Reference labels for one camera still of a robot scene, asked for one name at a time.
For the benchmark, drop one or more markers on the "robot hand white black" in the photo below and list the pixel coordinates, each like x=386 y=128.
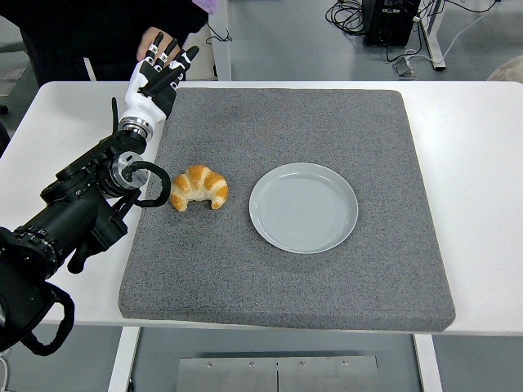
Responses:
x=139 y=102

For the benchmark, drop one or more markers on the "golden brown croissant bread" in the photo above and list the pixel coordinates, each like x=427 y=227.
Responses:
x=200 y=181

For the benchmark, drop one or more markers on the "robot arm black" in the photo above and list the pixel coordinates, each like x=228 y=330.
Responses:
x=73 y=204

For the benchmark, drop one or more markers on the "round grey plate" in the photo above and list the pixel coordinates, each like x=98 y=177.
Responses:
x=302 y=208

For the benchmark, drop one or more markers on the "grey metal plate with screws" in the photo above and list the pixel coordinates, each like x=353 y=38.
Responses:
x=229 y=375

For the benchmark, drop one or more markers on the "person's hand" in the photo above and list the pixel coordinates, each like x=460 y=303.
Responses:
x=148 y=38

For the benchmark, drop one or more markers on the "person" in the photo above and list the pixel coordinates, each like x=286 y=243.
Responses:
x=81 y=32

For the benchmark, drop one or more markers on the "grey speckled foam mat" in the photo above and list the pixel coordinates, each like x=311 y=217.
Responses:
x=286 y=122

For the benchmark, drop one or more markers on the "black computer case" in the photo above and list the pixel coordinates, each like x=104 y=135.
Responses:
x=388 y=24

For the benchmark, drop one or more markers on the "white table leg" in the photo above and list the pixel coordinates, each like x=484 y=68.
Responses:
x=429 y=367
x=122 y=363

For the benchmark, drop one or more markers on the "small grey floor pedal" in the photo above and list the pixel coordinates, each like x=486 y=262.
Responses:
x=404 y=68

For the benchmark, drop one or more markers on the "white desk leg with foot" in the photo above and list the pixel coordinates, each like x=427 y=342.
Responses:
x=434 y=41

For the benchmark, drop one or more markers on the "beige rounded object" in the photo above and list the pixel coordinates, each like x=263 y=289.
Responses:
x=508 y=69

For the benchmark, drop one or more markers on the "white upright desk post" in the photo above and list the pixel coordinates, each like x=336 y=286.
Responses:
x=222 y=61

